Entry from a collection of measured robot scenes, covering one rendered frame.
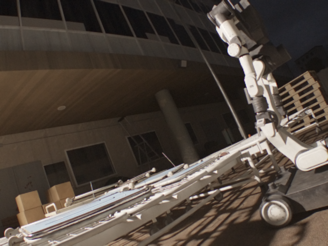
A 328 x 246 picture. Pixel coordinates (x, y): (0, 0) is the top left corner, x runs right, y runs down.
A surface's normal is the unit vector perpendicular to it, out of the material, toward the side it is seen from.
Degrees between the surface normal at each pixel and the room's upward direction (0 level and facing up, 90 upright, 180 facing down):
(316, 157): 90
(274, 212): 90
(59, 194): 90
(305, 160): 90
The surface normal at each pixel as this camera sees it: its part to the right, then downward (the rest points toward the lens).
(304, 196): -0.69, 0.11
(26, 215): 0.70, -0.44
